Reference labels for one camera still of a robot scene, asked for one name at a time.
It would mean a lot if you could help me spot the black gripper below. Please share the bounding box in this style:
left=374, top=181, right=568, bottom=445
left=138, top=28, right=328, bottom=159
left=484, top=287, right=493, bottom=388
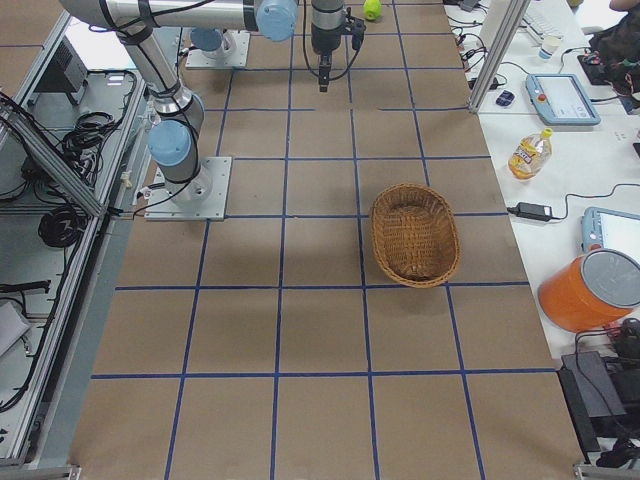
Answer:
left=318, top=50, right=332, bottom=93

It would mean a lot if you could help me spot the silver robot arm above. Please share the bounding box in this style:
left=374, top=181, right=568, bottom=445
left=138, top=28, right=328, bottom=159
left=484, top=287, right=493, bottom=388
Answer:
left=62, top=1, right=366, bottom=203
left=190, top=28, right=236, bottom=59

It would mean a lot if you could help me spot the woven wicker basket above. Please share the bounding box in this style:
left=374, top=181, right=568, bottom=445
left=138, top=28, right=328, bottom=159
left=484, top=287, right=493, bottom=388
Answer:
left=370, top=183, right=461, bottom=288

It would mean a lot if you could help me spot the green apple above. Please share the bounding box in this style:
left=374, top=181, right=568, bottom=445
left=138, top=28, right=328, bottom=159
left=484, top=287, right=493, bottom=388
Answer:
left=362, top=0, right=382, bottom=22

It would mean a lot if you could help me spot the dark blue computer mouse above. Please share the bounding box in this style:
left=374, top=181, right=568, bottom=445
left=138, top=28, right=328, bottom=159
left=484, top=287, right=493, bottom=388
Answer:
left=495, top=90, right=515, bottom=107

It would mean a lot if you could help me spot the orange juice bottle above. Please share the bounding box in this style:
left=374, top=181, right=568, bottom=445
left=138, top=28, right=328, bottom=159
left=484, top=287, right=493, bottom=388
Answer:
left=508, top=127, right=554, bottom=180

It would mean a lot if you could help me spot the paper cup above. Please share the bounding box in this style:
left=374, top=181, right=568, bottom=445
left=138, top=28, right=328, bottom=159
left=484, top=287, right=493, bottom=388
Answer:
left=538, top=35, right=562, bottom=60

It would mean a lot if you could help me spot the far blue teach pendant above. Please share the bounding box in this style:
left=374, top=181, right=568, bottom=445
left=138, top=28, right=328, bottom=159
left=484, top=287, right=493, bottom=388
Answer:
left=525, top=74, right=601, bottom=126

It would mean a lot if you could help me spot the blue teach pendant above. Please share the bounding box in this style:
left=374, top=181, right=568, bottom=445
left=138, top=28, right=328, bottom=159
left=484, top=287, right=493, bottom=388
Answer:
left=525, top=74, right=601, bottom=126
left=581, top=206, right=639, bottom=261

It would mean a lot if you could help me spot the black power adapter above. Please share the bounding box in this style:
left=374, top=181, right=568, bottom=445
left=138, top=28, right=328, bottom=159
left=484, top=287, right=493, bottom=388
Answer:
left=507, top=202, right=553, bottom=222

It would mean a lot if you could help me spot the near blue teach pendant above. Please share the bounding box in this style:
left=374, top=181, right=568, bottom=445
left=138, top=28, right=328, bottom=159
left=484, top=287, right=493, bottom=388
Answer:
left=581, top=206, right=639, bottom=261

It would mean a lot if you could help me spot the orange bucket with grey lid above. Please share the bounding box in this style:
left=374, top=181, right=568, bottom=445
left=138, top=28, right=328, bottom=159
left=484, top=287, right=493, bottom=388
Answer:
left=538, top=249, right=639, bottom=333

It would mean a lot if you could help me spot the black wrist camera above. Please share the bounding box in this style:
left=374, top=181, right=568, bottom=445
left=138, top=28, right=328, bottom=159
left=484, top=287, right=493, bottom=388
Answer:
left=345, top=16, right=366, bottom=51

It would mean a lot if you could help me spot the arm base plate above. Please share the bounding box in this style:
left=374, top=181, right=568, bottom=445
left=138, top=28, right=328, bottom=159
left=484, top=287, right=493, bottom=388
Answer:
left=144, top=157, right=232, bottom=221
left=186, top=30, right=250, bottom=70

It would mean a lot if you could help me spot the aluminium frame post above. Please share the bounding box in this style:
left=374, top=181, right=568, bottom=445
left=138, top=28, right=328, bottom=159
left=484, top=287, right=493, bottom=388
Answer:
left=468, top=0, right=530, bottom=113

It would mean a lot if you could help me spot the coiled black cable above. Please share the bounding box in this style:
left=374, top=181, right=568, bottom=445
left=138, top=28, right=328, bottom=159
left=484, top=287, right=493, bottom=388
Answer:
left=38, top=205, right=87, bottom=249

